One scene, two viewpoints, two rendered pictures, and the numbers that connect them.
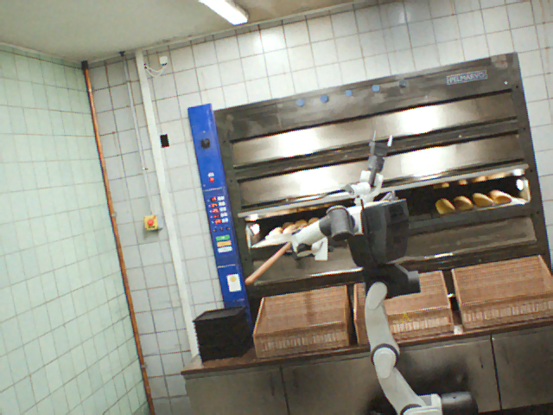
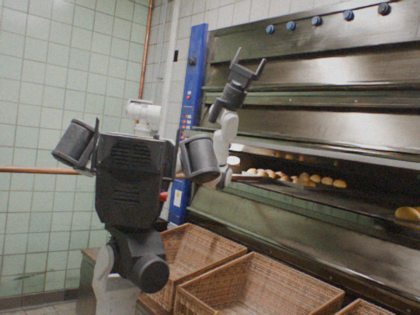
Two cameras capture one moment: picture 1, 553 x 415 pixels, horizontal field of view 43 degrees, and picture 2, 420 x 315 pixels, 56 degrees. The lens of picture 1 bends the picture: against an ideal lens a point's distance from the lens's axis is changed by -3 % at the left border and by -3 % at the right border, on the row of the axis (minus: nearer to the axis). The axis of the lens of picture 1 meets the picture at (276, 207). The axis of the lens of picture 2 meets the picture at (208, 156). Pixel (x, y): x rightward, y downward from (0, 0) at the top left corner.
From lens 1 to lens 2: 315 cm
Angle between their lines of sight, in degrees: 42
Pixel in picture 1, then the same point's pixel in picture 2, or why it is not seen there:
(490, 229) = not seen: outside the picture
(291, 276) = (213, 213)
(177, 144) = (181, 60)
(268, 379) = not seen: hidden behind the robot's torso
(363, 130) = (317, 70)
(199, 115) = (195, 34)
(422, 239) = (342, 237)
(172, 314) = not seen: hidden behind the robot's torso
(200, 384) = (85, 268)
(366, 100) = (333, 32)
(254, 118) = (232, 44)
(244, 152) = (216, 77)
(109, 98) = (159, 14)
